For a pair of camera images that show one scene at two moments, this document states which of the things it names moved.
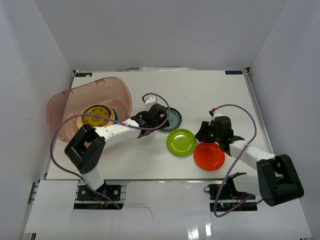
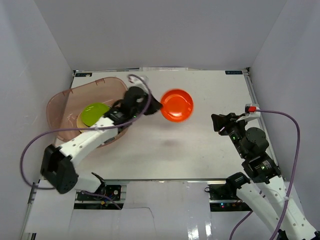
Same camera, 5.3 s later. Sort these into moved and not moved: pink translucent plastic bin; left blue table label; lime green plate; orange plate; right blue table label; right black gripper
Moved: orange plate; lime green plate; right black gripper
Not moved: pink translucent plastic bin; right blue table label; left blue table label
